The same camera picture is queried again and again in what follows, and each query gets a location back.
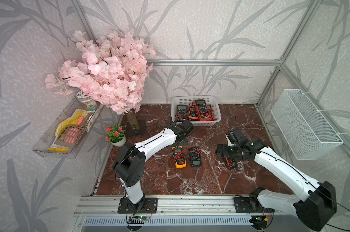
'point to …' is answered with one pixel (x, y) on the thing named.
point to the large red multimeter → (204, 114)
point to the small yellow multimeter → (179, 158)
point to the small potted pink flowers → (115, 135)
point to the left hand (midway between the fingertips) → (177, 142)
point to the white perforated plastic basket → (189, 100)
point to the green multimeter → (182, 112)
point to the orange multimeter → (193, 114)
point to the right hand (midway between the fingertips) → (222, 151)
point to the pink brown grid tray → (69, 136)
